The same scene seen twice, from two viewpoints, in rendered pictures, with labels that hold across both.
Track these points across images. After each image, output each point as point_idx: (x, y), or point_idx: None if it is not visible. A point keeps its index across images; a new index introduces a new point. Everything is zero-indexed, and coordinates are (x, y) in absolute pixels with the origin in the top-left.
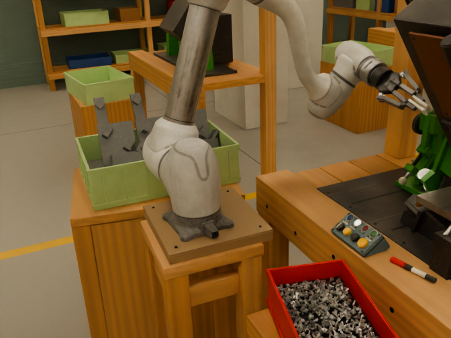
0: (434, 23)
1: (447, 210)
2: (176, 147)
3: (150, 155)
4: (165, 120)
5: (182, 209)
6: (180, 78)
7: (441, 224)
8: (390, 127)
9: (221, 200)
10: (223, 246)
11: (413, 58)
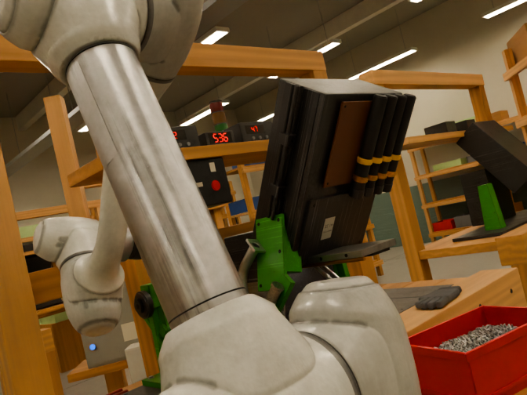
0: (354, 93)
1: (379, 243)
2: (363, 281)
3: (311, 393)
4: (247, 295)
5: None
6: (198, 191)
7: None
8: (24, 387)
9: None
10: None
11: (320, 134)
